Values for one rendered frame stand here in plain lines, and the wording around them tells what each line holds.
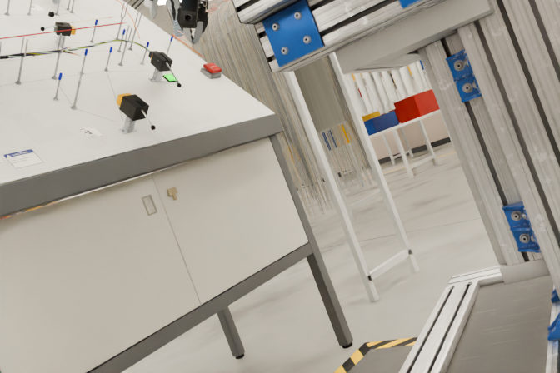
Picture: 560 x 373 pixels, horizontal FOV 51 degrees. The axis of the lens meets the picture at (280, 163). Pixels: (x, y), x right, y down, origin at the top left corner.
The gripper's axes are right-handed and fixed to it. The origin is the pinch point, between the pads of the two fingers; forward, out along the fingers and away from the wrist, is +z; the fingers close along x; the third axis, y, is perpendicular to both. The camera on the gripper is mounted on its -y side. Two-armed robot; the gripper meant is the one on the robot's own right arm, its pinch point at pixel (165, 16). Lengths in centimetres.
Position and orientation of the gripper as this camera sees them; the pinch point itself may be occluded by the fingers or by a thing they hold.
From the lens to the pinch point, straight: 195.7
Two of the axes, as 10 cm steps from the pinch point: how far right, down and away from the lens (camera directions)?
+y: -7.4, -2.0, 6.4
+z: -0.5, 9.7, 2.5
